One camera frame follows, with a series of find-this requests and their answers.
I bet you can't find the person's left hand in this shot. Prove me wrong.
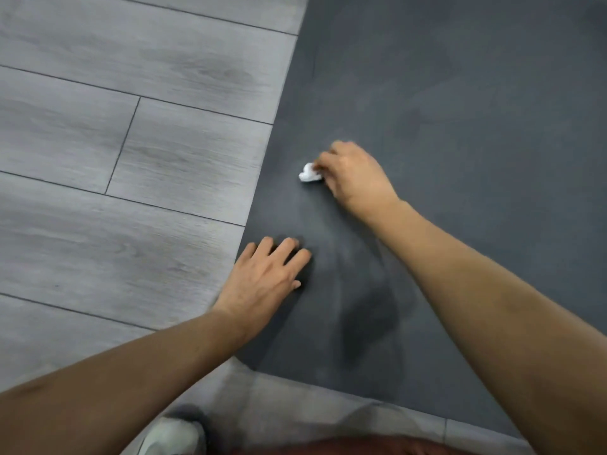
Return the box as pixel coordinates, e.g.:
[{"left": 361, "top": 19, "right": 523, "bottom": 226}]
[{"left": 211, "top": 236, "right": 313, "bottom": 339}]

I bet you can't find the person's right hand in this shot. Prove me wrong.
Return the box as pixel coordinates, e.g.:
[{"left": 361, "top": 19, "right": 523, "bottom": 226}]
[{"left": 312, "top": 140, "right": 403, "bottom": 223}]

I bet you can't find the white tissue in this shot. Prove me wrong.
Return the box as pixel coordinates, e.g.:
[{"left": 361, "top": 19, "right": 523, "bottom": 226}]
[{"left": 298, "top": 162, "right": 326, "bottom": 183}]

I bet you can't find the dark grey yoga mat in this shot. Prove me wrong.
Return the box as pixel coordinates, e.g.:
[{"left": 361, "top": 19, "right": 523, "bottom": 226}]
[{"left": 235, "top": 0, "right": 607, "bottom": 439}]

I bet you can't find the person's left forearm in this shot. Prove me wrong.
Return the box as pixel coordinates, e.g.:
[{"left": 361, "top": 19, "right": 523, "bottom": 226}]
[{"left": 0, "top": 307, "right": 255, "bottom": 455}]

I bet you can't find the person's right forearm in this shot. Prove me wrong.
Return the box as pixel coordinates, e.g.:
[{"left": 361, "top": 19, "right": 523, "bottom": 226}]
[{"left": 367, "top": 198, "right": 607, "bottom": 455}]

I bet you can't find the grey shoe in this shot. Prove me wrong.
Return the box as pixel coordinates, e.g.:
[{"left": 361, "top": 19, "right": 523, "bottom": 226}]
[{"left": 137, "top": 416, "right": 207, "bottom": 455}]

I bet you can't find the reddish-brown cushion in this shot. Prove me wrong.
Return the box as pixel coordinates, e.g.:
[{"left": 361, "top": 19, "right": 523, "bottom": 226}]
[{"left": 246, "top": 434, "right": 475, "bottom": 455}]

